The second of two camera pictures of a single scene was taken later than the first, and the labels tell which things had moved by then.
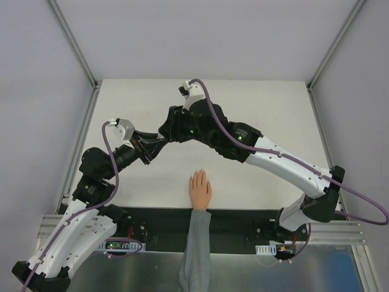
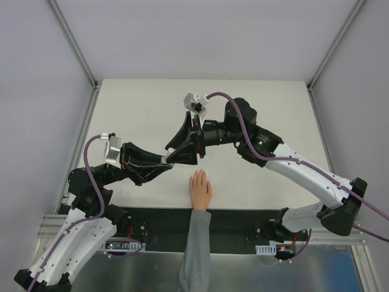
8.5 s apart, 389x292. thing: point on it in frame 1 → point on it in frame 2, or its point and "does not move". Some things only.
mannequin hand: [200, 190] does not move
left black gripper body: [140, 149] → [124, 156]
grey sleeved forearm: [194, 274] does not move
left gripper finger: [145, 138] → [138, 157]
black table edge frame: [161, 228] does not move
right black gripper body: [171, 124] → [199, 137]
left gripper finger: [152, 149] → [144, 174]
